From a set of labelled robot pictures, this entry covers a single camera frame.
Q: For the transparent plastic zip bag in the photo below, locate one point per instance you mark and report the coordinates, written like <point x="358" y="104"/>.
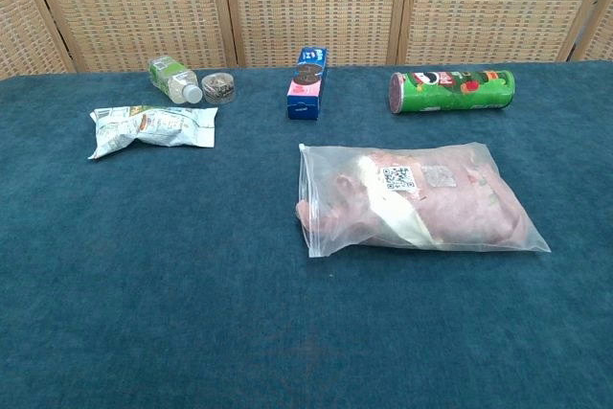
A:
<point x="330" y="160"/>

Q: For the clear plastic bag with garment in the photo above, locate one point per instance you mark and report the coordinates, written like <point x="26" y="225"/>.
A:
<point x="460" y="210"/>

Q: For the crumpled white snack bag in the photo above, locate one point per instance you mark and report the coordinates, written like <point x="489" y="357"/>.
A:
<point x="158" y="129"/>

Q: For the blue Oreo cookie box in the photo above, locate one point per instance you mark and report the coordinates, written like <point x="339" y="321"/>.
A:
<point x="306" y="97"/>

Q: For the small clear jar of clips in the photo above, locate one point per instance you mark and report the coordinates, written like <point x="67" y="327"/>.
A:
<point x="219" y="88"/>

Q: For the blue carpet table surface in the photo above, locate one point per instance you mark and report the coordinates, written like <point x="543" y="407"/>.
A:
<point x="191" y="260"/>

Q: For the plastic bottle with green label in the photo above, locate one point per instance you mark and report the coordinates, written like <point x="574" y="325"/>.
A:
<point x="172" y="76"/>

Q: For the green Pringles can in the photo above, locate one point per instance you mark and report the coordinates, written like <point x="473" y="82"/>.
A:
<point x="455" y="93"/>

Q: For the woven wooden folding screen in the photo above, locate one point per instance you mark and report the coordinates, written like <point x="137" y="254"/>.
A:
<point x="311" y="2"/>

